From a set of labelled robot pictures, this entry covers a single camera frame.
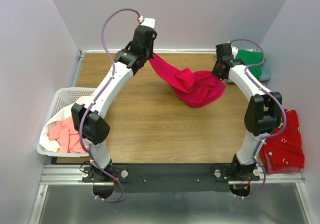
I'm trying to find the green folded t shirt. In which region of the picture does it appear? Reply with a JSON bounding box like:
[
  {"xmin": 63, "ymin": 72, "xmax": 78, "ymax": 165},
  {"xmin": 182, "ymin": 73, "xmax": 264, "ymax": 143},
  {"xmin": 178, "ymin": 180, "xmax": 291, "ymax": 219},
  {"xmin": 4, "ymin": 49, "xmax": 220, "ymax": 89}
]
[{"xmin": 235, "ymin": 49, "xmax": 263, "ymax": 81}]

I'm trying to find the white cream garment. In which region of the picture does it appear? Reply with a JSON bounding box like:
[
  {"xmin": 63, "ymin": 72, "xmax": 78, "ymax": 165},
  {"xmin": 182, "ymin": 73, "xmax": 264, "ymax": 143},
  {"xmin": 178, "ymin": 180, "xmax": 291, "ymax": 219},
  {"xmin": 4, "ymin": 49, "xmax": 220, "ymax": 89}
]
[{"xmin": 39, "ymin": 104, "xmax": 86, "ymax": 154}]

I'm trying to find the aluminium frame rail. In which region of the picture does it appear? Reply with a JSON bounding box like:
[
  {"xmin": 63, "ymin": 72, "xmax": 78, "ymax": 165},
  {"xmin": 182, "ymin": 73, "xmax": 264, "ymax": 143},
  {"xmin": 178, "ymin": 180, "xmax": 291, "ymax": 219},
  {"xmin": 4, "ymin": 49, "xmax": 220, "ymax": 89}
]
[{"xmin": 30, "ymin": 164, "xmax": 318, "ymax": 224}]

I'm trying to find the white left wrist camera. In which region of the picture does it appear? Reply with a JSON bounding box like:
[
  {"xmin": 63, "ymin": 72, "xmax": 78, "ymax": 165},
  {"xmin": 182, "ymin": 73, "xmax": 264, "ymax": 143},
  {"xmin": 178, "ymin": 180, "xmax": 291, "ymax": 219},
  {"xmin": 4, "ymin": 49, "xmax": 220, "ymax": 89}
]
[{"xmin": 137, "ymin": 15, "xmax": 156, "ymax": 29}]

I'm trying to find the peach pink garment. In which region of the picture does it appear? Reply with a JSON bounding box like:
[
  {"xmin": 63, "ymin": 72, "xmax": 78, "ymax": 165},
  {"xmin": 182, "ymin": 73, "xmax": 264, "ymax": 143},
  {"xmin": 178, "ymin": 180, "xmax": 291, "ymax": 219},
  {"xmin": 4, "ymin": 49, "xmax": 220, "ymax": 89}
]
[{"xmin": 49, "ymin": 116, "xmax": 87, "ymax": 153}]

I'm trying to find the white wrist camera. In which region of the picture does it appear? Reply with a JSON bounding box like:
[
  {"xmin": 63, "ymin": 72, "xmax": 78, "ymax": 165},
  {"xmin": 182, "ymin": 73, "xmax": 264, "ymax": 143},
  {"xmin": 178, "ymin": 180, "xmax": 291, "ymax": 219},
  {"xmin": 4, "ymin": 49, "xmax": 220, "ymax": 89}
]
[
  {"xmin": 137, "ymin": 15, "xmax": 156, "ymax": 29},
  {"xmin": 232, "ymin": 46, "xmax": 239, "ymax": 57}
]

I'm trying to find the grey blue folded t shirt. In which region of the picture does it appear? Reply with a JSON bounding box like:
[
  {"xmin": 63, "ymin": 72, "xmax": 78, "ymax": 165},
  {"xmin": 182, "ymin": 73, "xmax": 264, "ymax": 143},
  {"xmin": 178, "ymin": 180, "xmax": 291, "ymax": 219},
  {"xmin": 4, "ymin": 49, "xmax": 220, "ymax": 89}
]
[{"xmin": 213, "ymin": 54, "xmax": 272, "ymax": 83}]

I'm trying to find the red patterned folded t shirt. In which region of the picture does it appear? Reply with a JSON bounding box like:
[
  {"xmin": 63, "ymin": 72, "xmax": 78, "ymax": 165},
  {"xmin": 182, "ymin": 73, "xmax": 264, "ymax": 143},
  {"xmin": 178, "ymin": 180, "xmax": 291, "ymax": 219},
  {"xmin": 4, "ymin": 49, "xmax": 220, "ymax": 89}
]
[{"xmin": 259, "ymin": 109, "xmax": 305, "ymax": 174}]

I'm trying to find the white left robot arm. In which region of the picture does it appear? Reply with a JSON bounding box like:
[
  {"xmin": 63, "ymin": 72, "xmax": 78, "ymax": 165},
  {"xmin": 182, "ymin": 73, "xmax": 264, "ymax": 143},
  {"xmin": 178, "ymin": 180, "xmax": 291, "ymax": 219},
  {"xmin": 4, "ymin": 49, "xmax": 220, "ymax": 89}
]
[{"xmin": 71, "ymin": 19, "xmax": 157, "ymax": 182}]

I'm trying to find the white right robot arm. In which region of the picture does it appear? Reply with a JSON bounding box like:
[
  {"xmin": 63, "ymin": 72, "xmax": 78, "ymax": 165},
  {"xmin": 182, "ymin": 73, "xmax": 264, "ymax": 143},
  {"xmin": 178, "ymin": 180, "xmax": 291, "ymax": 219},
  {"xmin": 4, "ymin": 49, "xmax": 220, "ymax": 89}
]
[{"xmin": 212, "ymin": 42, "xmax": 283, "ymax": 182}]

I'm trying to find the magenta t shirt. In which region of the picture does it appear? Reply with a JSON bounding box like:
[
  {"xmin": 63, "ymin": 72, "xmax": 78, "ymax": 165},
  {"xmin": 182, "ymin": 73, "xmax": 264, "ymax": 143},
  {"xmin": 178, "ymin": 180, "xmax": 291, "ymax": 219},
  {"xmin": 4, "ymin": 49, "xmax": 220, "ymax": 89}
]
[{"xmin": 149, "ymin": 54, "xmax": 226, "ymax": 108}]

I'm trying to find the white laundry basket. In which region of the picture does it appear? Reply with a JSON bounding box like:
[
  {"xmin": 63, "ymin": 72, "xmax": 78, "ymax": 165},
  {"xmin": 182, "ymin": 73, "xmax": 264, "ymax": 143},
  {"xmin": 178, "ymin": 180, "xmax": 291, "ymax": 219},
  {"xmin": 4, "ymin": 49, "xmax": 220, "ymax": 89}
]
[{"xmin": 36, "ymin": 87, "xmax": 95, "ymax": 158}]

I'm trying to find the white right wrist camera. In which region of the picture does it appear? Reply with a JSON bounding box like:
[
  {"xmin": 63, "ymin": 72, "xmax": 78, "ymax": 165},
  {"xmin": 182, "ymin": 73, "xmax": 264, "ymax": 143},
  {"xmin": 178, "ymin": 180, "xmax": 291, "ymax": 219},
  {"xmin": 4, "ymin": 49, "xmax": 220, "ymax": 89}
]
[{"xmin": 232, "ymin": 46, "xmax": 239, "ymax": 57}]

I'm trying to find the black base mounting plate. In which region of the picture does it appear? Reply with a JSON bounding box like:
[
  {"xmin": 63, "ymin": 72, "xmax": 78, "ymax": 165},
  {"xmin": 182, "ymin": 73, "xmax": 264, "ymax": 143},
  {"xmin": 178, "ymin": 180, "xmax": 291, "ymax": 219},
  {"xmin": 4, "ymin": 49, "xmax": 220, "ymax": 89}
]
[{"xmin": 80, "ymin": 163, "xmax": 260, "ymax": 197}]

